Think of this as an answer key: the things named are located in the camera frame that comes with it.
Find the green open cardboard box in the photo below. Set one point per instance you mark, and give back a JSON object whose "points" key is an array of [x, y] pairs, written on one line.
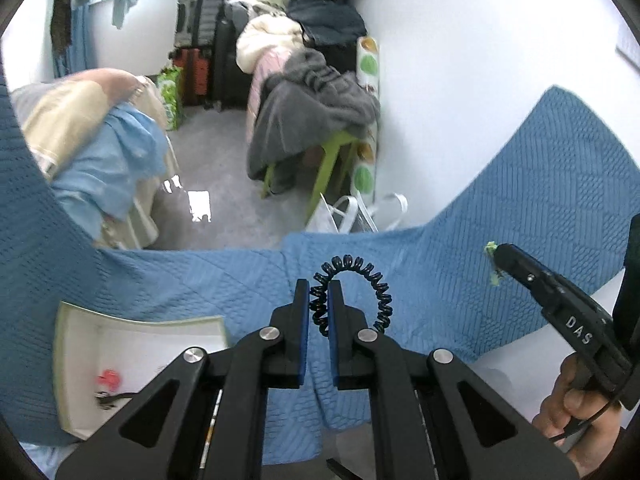
{"points": [[86, 342]]}

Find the white tote bag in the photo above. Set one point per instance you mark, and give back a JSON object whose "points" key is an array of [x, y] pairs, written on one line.
{"points": [[350, 214]]}

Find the right blue textured cushion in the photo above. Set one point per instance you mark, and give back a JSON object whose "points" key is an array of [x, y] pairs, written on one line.
{"points": [[563, 189]]}

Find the green plastic stool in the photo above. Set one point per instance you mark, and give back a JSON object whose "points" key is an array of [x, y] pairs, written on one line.
{"points": [[339, 141]]}

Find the cream padded jacket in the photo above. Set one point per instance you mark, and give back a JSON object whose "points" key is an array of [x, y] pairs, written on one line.
{"points": [[263, 33]]}

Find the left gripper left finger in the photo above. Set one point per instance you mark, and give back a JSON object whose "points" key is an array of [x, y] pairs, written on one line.
{"points": [[203, 416]]}

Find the green shopping bag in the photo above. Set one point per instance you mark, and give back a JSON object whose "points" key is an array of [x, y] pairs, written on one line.
{"points": [[169, 84]]}

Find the pink hat hair clip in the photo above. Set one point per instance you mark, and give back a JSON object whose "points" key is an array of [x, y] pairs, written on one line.
{"points": [[109, 380]]}

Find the small green jewelry piece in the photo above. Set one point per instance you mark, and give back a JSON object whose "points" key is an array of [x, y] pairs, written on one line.
{"points": [[496, 273]]}

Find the light blue bed sheet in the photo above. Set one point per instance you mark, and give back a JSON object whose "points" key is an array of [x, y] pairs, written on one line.
{"points": [[102, 179]]}

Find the beige pink quilt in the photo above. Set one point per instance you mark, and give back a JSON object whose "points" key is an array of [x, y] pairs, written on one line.
{"points": [[60, 117]]}

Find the red suitcase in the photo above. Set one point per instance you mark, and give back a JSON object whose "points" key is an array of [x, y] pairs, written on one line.
{"points": [[194, 66]]}

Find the left blue textured cushion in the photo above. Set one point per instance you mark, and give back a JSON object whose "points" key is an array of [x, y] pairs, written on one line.
{"points": [[47, 259]]}

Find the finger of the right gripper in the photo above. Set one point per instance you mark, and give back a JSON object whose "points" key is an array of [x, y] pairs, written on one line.
{"points": [[562, 302]]}

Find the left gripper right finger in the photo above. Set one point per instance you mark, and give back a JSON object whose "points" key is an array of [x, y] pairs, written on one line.
{"points": [[432, 417]]}

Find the grey hard suitcase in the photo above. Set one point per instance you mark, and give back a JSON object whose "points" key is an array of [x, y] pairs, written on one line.
{"points": [[196, 23]]}

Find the white wall switch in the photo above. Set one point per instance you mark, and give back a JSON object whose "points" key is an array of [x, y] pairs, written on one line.
{"points": [[628, 47]]}

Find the dark navy folded clothes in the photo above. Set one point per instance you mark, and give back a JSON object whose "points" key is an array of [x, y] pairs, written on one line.
{"points": [[327, 23]]}

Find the grey blanket on stool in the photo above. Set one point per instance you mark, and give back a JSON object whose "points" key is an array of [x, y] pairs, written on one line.
{"points": [[304, 105]]}

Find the blue textured cushion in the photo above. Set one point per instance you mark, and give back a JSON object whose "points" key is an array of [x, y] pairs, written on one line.
{"points": [[47, 259], [563, 189]]}

